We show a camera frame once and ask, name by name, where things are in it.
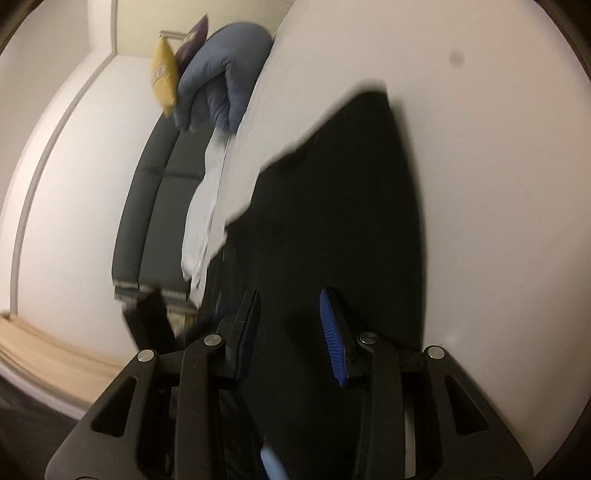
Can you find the grey padded headboard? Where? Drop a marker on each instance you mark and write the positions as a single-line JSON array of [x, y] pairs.
[[152, 221]]

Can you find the yellow cushion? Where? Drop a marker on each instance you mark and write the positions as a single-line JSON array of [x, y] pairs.
[[165, 78]]

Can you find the purple cushion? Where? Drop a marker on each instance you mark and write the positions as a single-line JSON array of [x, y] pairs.
[[194, 39]]

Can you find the white folded sheet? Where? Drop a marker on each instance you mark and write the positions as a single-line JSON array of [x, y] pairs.
[[203, 207]]

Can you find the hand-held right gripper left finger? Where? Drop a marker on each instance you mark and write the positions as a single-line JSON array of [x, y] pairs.
[[247, 332]]

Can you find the rolled blue duvet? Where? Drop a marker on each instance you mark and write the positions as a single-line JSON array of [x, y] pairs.
[[217, 64]]

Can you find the black pants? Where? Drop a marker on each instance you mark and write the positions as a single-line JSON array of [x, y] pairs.
[[332, 207]]

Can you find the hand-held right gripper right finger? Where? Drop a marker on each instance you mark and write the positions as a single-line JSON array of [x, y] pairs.
[[330, 332]]

